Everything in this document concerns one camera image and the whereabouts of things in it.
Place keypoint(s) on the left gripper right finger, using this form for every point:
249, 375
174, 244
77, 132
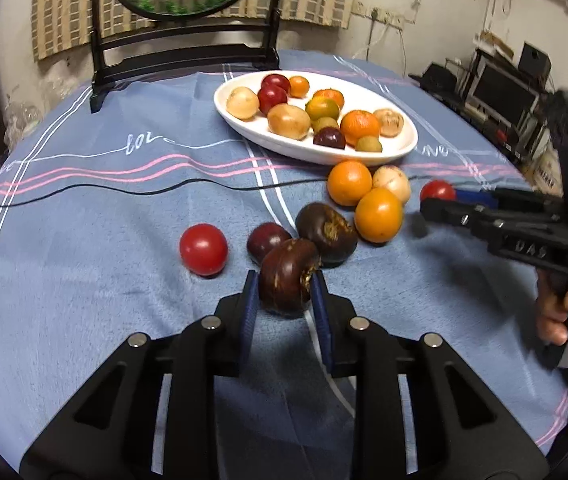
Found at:
420, 411

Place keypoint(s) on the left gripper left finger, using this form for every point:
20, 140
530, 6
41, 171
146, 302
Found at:
107, 429

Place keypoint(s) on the red plum on plate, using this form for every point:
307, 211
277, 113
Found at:
276, 80
270, 96

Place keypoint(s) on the orange on table near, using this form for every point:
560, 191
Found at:
379, 216

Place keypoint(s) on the dark red plum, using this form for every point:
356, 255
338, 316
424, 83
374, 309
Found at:
265, 238

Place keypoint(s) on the small orange kumquat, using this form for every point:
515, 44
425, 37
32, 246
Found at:
298, 86

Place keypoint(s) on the blue striped tablecloth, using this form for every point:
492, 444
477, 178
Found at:
92, 209

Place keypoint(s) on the yellow round fruit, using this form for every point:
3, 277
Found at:
242, 103

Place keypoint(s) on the dark plum on plate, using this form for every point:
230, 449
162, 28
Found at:
330, 137

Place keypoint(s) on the orange mandarin on plate back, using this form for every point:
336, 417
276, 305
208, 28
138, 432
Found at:
331, 94

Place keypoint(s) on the beige striped curtain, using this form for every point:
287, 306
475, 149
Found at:
189, 0

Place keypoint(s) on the red plum on plate front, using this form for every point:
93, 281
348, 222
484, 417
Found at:
270, 96

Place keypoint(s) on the orange on table far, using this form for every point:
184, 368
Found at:
348, 182

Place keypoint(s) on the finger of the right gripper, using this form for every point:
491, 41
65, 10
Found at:
476, 216
476, 198

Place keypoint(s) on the dark purple mangosteen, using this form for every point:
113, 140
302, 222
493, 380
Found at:
330, 232
285, 276

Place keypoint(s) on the red cherry tomato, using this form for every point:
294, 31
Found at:
439, 189

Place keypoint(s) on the large orange mandarin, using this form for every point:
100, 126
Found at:
357, 124

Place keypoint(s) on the beige passion fruit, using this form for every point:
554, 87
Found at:
394, 180

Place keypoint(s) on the tan potato-like fruit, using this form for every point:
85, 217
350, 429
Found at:
289, 121

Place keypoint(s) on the orange on table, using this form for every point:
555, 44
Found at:
348, 182
379, 216

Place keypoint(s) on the computer monitor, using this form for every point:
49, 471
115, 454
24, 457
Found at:
500, 95

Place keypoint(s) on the lone red tomato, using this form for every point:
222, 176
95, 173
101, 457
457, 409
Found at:
203, 250

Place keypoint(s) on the white oval plate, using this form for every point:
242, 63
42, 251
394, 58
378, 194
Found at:
257, 130

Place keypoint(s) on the green orange mandarin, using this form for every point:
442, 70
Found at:
319, 107

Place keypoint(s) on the small green fruit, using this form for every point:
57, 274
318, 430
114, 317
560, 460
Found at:
324, 122

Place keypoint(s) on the small tan longan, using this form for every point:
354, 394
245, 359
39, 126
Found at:
368, 144

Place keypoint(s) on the black speaker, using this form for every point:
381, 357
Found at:
535, 63

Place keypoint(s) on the red plum on plate back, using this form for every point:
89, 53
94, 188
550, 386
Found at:
276, 80

